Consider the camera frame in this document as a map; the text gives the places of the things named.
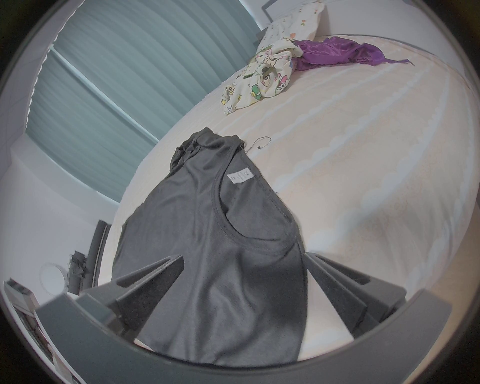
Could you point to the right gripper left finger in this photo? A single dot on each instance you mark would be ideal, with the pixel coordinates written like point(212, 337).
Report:
point(150, 288)

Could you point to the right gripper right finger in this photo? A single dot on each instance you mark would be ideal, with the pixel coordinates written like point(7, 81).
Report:
point(348, 292)

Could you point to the black T-shirt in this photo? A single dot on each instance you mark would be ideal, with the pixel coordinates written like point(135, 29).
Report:
point(210, 262)

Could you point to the bed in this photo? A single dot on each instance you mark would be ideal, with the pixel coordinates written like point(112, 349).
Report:
point(356, 150)

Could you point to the blue-green curtain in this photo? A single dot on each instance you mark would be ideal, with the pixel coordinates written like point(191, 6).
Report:
point(75, 131)
point(150, 56)

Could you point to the white printed garment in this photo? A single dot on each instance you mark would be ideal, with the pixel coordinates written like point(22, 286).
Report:
point(258, 78)

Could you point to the purple garment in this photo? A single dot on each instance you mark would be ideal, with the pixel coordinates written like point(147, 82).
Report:
point(330, 50)

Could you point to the white printed pillow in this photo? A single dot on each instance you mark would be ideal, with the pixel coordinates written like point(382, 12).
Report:
point(296, 18)

